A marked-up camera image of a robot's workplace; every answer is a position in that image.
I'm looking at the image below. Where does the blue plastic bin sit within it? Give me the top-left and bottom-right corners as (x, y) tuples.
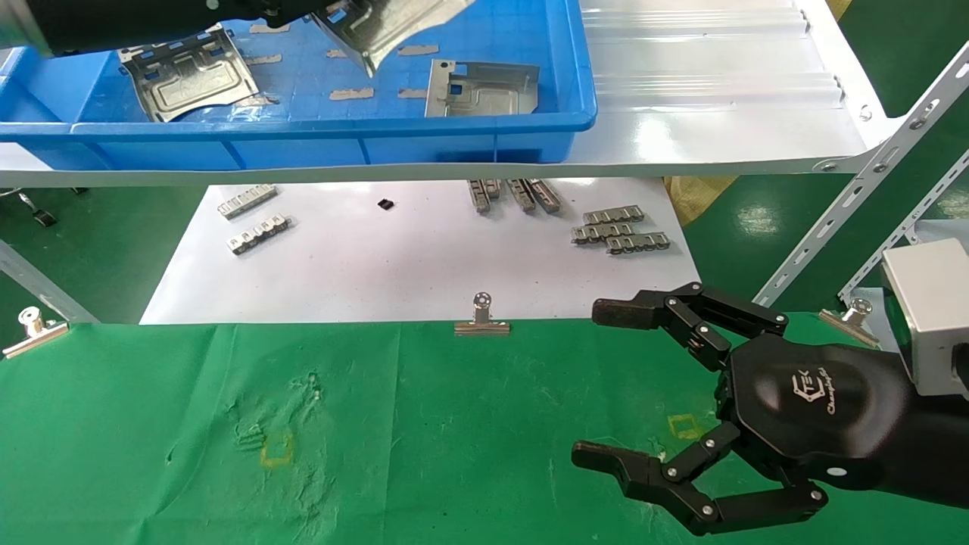
(0, 0), (599, 173)

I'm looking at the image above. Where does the white perforated rack post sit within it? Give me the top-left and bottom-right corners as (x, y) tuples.
(753, 42), (969, 307)
(837, 148), (969, 304)

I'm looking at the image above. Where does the silver binder clip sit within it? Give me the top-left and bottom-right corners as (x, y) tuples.
(818, 298), (883, 350)
(2, 307), (70, 360)
(454, 292), (512, 337)

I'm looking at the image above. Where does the yellow plastic bag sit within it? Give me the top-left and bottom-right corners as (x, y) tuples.
(664, 177), (737, 228)

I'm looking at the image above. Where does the grey metal rack post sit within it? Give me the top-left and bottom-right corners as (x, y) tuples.
(0, 239), (101, 325)

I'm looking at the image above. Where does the white flat shelf board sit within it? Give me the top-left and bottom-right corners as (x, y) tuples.
(140, 177), (702, 326)

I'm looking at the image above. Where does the stamped sheet metal plate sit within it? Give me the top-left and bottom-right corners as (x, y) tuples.
(424, 59), (541, 119)
(313, 0), (475, 78)
(117, 23), (262, 123)

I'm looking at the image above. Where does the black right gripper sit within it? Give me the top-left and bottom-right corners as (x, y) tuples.
(572, 282), (921, 536)

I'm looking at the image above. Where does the black chair caster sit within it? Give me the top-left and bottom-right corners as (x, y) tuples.
(15, 189), (59, 229)

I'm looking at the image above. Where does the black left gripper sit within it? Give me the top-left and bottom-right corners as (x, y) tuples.
(34, 0), (357, 56)

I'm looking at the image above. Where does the white sloped shelf board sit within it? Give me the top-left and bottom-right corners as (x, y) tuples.
(0, 0), (902, 188)

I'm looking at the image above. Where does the green table cloth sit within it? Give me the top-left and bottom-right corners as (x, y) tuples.
(0, 313), (969, 545)

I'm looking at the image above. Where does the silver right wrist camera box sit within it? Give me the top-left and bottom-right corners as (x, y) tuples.
(880, 238), (969, 399)

